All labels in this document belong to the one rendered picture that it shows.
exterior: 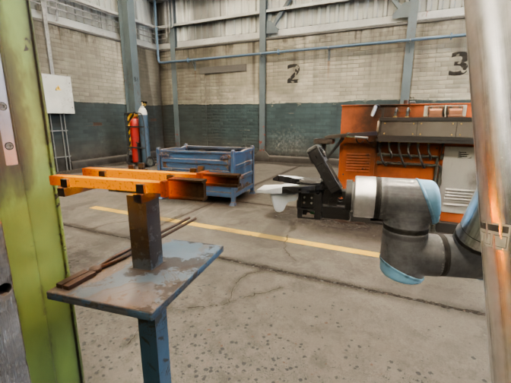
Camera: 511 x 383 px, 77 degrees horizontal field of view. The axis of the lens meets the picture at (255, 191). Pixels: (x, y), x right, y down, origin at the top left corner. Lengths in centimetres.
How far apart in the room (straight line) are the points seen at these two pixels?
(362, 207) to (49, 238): 90
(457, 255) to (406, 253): 10
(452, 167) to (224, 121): 643
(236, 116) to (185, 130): 170
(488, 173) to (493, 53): 11
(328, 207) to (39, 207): 81
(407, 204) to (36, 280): 101
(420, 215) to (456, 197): 300
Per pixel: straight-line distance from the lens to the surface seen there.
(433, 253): 76
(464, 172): 367
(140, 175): 90
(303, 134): 801
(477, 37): 41
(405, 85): 765
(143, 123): 782
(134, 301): 83
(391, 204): 70
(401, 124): 346
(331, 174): 71
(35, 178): 111
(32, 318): 120
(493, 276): 35
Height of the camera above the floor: 112
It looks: 13 degrees down
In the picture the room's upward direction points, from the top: straight up
